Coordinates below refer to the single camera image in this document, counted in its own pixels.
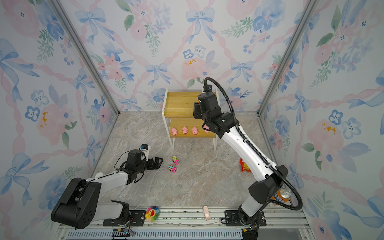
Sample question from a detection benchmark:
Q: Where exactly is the pink teal toy truck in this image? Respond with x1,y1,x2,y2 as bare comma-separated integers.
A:
168,165,177,173

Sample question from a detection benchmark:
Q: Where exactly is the pink green toy truck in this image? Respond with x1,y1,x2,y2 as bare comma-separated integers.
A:
172,156,180,165

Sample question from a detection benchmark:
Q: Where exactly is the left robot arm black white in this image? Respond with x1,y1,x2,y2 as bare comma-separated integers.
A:
51,146,164,229

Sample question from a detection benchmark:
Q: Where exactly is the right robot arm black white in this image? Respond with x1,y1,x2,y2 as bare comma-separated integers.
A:
193,77,303,227

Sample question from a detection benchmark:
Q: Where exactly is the white wood two-tier shelf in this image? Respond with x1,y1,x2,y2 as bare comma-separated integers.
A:
162,90,219,150

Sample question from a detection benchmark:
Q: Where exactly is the rainbow flower plush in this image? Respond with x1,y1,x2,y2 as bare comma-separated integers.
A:
145,206,160,222

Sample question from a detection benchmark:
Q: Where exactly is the red snack bag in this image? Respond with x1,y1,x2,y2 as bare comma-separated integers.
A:
240,159,252,173

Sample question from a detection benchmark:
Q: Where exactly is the pink eraser block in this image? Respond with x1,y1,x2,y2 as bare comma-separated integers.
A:
203,206,211,221

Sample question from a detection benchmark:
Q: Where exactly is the orange soda can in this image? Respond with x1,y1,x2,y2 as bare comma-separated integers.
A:
274,188,292,203

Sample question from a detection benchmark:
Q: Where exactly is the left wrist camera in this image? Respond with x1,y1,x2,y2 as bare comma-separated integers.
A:
140,144,151,160

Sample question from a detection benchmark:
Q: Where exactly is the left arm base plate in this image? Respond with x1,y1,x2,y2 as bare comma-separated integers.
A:
103,210,146,227

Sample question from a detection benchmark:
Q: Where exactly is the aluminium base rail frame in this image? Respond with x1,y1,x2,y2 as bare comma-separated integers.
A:
53,207,315,240

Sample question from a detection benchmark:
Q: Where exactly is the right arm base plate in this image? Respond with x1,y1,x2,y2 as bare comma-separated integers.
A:
221,210,267,228

